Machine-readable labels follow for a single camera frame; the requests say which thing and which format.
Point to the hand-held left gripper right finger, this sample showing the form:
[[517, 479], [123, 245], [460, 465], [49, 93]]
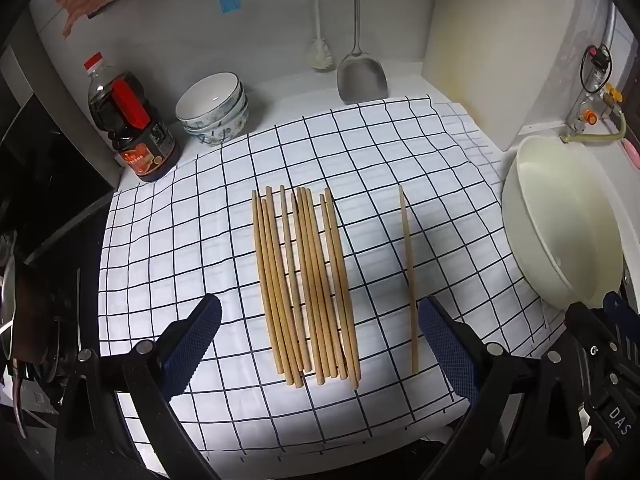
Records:
[[445, 345]]

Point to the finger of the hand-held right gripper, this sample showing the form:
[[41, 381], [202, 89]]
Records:
[[617, 310], [592, 340]]

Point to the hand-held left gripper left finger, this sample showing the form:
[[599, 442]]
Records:
[[192, 340]]

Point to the single wooden chopstick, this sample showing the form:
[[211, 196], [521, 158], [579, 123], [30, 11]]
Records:
[[409, 270]]

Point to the cream plastic basin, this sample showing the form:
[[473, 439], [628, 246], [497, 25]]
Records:
[[545, 220]]

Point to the row of wooden chopsticks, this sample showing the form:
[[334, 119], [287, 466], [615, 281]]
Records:
[[300, 285]]

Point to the pink soap dish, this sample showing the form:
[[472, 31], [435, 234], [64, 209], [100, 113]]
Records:
[[634, 155]]

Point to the white black-checked cloth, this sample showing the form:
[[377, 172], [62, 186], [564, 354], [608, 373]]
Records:
[[375, 160]]

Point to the grey regulator with orange knob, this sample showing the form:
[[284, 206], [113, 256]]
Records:
[[582, 115]]

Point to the white patterned ceramic bowl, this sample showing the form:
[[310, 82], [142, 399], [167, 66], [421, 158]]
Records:
[[220, 139], [236, 121]]

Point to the black stove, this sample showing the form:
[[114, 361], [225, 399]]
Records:
[[45, 175]]

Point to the dark soy sauce bottle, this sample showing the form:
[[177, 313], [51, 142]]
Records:
[[130, 125]]

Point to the stack of ceramic bowls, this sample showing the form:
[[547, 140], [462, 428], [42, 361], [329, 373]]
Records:
[[210, 97]]

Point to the black valve with red button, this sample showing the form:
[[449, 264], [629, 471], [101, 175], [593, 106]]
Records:
[[599, 57]]

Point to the metal spatula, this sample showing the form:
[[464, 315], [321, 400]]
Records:
[[362, 77]]

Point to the metal gas pipe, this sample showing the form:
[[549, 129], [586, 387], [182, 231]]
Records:
[[610, 25]]

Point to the white cutting board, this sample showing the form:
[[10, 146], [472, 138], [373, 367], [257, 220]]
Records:
[[490, 50]]

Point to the white dish brush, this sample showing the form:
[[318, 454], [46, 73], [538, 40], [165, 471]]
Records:
[[319, 55]]

